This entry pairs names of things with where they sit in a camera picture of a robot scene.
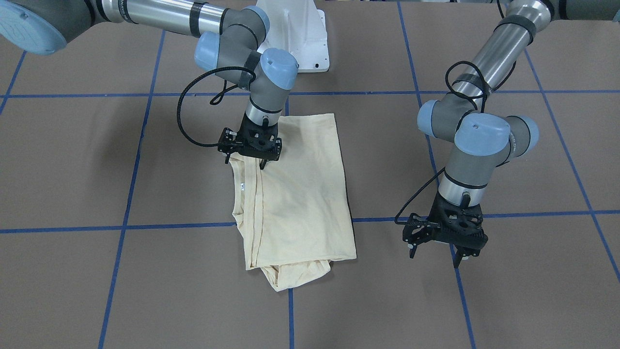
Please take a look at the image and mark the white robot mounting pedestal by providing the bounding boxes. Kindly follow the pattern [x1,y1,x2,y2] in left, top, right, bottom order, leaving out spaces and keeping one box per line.
[256,0,330,73]

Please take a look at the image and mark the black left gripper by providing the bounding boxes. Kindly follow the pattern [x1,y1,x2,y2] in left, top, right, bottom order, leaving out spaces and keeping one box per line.
[403,193,489,268]

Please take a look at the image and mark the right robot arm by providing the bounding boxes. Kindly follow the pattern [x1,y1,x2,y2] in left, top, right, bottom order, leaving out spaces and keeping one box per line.
[0,0,299,168]

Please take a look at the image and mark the beige long-sleeve printed shirt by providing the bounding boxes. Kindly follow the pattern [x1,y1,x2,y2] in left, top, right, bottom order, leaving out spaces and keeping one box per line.
[230,113,357,292]

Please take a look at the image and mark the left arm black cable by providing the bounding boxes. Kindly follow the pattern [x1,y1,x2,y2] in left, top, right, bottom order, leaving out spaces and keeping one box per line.
[394,0,507,226]

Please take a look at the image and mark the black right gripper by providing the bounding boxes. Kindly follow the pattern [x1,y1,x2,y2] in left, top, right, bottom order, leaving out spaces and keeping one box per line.
[217,119,282,170]

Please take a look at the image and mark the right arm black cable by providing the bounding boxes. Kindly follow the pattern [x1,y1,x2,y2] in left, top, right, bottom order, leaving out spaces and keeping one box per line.
[177,66,257,148]

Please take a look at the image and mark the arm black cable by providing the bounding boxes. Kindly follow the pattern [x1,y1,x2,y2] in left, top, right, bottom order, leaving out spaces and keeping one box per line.
[394,0,507,226]
[177,66,257,148]

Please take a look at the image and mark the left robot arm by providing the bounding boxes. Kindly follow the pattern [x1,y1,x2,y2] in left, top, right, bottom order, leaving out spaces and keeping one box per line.
[394,0,619,268]

